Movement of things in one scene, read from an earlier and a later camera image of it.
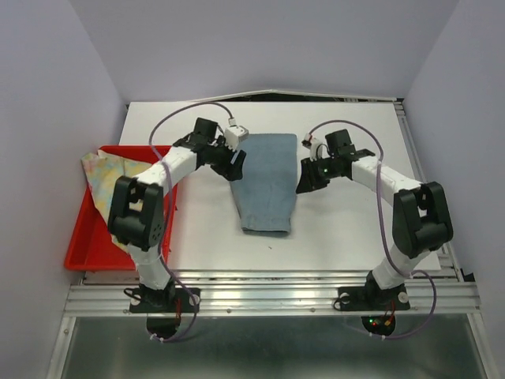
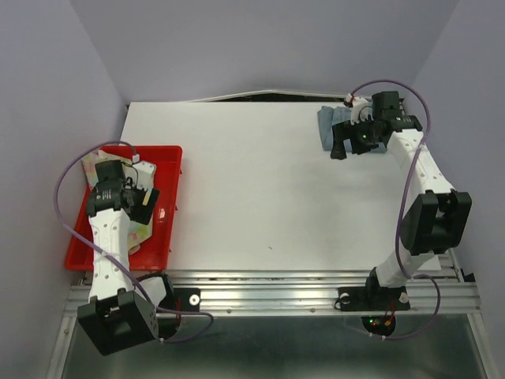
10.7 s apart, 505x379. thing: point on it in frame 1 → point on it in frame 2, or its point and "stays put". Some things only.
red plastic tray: [93, 245] stays put
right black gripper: [308, 181] → [345, 130]
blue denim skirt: [265, 194] → [330, 116]
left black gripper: [237, 169] → [145, 209]
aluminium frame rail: [432, 293] stays put
